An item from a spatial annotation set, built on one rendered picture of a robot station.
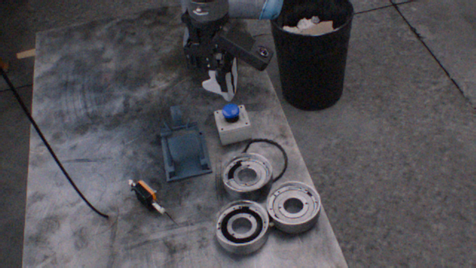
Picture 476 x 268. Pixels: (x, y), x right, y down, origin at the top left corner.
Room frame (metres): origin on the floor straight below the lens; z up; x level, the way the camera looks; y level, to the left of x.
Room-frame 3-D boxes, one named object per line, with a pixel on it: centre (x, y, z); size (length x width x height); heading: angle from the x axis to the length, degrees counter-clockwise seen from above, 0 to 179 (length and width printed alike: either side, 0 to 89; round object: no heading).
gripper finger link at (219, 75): (0.87, 0.02, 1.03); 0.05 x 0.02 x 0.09; 156
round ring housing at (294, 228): (0.67, -0.08, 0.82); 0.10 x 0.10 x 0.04
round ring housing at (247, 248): (0.64, 0.02, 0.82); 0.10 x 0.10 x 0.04
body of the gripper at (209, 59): (0.90, 0.03, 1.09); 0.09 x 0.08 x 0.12; 66
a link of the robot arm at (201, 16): (0.89, 0.03, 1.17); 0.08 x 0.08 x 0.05
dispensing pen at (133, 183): (0.74, 0.20, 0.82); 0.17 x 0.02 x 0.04; 36
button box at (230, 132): (0.93, 0.02, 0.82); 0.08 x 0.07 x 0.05; 7
